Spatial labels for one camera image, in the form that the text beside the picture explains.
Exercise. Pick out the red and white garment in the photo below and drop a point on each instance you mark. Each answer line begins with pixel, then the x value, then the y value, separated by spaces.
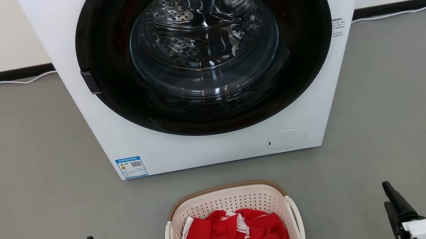
pixel 228 236

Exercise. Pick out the blue energy label sticker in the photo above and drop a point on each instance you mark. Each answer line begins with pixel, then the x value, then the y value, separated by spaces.
pixel 131 167

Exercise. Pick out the round white filter cover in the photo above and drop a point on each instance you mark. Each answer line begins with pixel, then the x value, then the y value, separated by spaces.
pixel 286 140

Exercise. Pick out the cream perforated laundry basket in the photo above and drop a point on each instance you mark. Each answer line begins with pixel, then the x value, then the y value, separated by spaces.
pixel 227 199

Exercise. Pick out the black round washer door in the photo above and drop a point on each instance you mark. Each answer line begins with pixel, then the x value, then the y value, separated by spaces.
pixel 120 101

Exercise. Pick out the small text sticker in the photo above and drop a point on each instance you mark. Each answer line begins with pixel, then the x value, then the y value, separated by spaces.
pixel 338 27

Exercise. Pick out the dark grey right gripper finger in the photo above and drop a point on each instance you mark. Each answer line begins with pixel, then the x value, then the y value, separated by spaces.
pixel 392 219
pixel 400 204

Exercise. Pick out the white front-load washing machine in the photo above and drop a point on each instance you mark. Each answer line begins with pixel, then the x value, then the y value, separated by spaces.
pixel 200 150

